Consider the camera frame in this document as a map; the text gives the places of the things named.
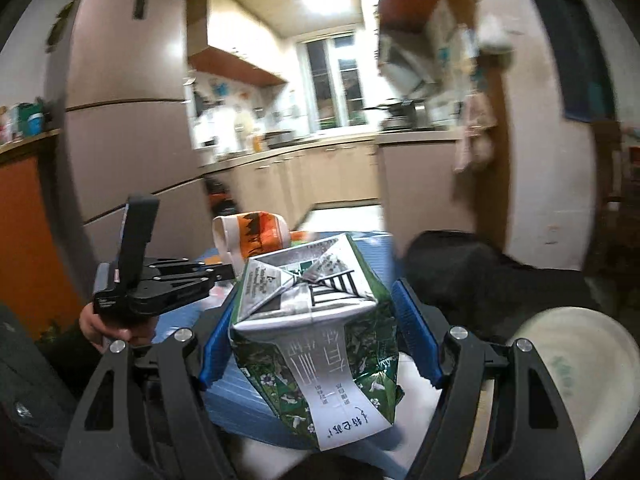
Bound orange white paper cup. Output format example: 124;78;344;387
212;211;291;266

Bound black chair with cloth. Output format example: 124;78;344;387
400;231;600;344

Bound beige lower kitchen cabinets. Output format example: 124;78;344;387
198;130;475;252

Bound white round plate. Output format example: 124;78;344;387
513;307;639;479

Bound beige tall refrigerator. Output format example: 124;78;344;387
44;0;212;292

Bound orange wooden cabinet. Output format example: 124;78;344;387
0;130;80;339

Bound pink hanging towel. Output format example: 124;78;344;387
454;92;497;174

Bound wooden wall cabinet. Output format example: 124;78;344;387
186;0;288;88

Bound kitchen window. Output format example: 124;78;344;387
297;32;367;133

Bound blue grid tablecloth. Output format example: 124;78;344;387
150;231;407;476

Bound green white milk carton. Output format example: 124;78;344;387
229;234;402;451

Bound person's left hand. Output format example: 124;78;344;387
78;304;158;352

